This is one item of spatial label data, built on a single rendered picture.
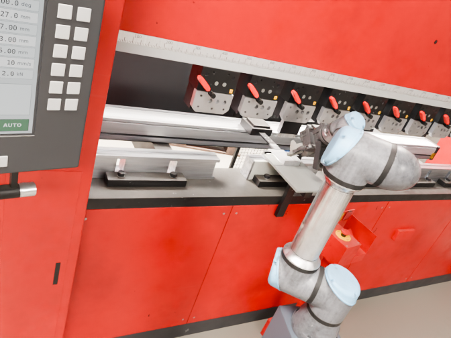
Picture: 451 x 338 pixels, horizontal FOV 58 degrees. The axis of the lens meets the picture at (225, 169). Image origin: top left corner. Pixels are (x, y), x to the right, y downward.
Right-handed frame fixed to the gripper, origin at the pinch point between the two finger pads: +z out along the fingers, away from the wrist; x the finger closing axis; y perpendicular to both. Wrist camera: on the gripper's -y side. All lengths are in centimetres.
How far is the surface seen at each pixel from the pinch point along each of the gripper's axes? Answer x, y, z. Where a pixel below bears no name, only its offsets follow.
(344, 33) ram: -3, 37, -35
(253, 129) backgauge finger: 4.3, 19.6, 20.2
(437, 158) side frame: -215, 28, 64
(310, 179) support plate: -3.4, -10.7, -2.8
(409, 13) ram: -31, 46, -45
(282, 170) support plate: 7.0, -6.1, 1.1
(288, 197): 0.4, -15.8, 8.3
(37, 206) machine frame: 99, -19, 0
